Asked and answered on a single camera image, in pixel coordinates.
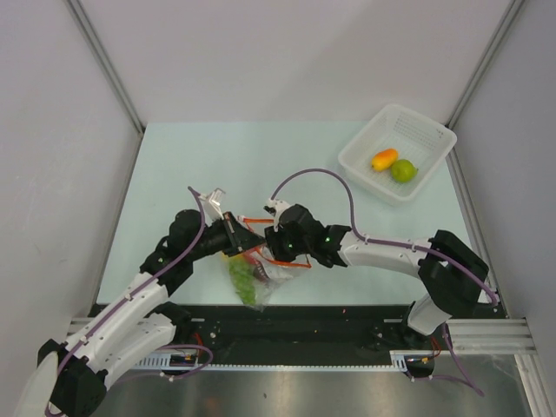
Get aluminium rail right side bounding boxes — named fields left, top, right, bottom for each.
left=447, top=149, right=501, bottom=300

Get green fake pear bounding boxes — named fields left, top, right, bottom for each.
left=390, top=159, right=418, bottom=183

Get green fake grapes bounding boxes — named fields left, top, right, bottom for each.
left=228, top=257, right=256, bottom=307

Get clear zip top bag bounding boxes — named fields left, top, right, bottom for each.
left=220, top=215, right=314, bottom=314

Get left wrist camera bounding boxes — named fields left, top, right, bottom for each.
left=199, top=188, right=225, bottom=222

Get aluminium frame post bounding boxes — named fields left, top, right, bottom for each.
left=447, top=0, right=527, bottom=128
left=63, top=0, right=146, bottom=137

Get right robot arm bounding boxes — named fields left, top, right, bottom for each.
left=264, top=201, right=498, bottom=348

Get orange fake mango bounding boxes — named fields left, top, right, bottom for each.
left=370, top=149, right=399, bottom=172

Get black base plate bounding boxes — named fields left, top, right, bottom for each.
left=89, top=303, right=507, bottom=377

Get white plastic basket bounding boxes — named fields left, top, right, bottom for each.
left=338, top=104, right=457, bottom=206

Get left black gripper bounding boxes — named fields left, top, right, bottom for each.
left=188, top=211, right=265, bottom=261

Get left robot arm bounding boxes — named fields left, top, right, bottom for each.
left=16, top=209, right=265, bottom=416

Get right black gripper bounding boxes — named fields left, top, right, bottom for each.
left=261, top=224, right=312, bottom=268

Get red fake apple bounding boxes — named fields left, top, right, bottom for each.
left=243, top=254, right=261, bottom=267

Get brown fake fig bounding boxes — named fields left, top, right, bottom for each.
left=253, top=266, right=269, bottom=282

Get right aluminium frame post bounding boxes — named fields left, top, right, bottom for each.
left=447, top=0, right=527, bottom=128

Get left aluminium frame post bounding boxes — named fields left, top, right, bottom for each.
left=63, top=0, right=146, bottom=137

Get white cable duct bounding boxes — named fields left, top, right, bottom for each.
left=131, top=351, right=434, bottom=373

